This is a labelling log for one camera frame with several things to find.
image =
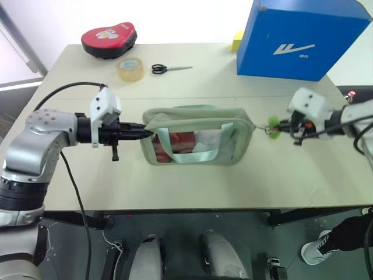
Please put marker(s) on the bottle with red cap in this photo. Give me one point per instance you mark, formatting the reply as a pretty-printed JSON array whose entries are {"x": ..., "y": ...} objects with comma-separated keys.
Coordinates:
[{"x": 351, "y": 96}]

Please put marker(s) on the grey rounded robot leg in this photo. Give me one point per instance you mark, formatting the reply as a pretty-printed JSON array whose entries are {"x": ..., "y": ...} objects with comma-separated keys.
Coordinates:
[
  {"x": 223, "y": 256},
  {"x": 147, "y": 259}
]

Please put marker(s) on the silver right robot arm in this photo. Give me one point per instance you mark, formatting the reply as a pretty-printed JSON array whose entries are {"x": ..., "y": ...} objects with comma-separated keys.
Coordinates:
[{"x": 354, "y": 116}]

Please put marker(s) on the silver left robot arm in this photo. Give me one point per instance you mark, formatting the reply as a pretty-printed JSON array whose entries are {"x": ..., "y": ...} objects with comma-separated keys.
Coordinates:
[{"x": 35, "y": 137}]

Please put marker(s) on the white sneaker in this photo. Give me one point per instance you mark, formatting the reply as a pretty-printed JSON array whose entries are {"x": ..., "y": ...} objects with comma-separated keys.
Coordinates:
[{"x": 316, "y": 248}]

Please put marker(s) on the grey window frame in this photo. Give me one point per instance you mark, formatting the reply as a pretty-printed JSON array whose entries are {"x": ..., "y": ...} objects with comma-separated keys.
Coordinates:
[{"x": 20, "y": 38}]

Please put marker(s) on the red black punch pad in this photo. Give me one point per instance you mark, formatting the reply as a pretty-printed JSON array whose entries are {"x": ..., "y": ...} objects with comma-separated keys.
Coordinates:
[{"x": 107, "y": 38}]

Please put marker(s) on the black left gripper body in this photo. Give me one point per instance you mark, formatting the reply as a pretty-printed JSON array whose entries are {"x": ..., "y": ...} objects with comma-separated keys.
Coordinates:
[{"x": 112, "y": 132}]

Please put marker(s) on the red item inside pouch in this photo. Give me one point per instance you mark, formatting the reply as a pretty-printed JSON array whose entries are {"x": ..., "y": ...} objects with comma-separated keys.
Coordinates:
[{"x": 180, "y": 140}]

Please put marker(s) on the black table frame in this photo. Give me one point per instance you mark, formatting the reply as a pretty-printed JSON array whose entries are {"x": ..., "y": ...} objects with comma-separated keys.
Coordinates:
[{"x": 306, "y": 217}]

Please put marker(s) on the clear packing tape roll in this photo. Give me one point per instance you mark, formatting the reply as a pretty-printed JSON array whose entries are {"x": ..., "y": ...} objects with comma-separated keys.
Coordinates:
[{"x": 130, "y": 71}]

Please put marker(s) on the yellow block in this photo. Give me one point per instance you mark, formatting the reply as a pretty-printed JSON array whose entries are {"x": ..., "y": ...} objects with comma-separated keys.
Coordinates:
[{"x": 237, "y": 42}]

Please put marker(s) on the green zip pouch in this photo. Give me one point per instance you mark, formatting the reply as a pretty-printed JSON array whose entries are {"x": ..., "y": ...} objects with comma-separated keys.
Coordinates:
[{"x": 204, "y": 116}]

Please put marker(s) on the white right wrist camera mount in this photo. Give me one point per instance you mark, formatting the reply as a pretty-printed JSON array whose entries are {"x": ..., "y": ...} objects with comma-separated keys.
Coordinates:
[{"x": 307, "y": 103}]

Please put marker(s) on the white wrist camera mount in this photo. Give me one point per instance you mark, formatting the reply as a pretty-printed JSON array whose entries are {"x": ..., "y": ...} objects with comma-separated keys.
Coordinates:
[
  {"x": 307, "y": 103},
  {"x": 105, "y": 100}
]

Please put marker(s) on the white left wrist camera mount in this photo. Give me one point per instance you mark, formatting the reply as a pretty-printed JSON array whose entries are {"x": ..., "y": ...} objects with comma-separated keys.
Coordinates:
[{"x": 105, "y": 100}]

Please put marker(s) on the blue cardboard box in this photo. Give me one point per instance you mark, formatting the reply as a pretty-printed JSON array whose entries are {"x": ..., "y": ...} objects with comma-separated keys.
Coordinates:
[{"x": 291, "y": 35}]

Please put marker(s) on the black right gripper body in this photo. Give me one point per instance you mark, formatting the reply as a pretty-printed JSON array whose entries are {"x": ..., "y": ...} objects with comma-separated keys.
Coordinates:
[{"x": 303, "y": 128}]

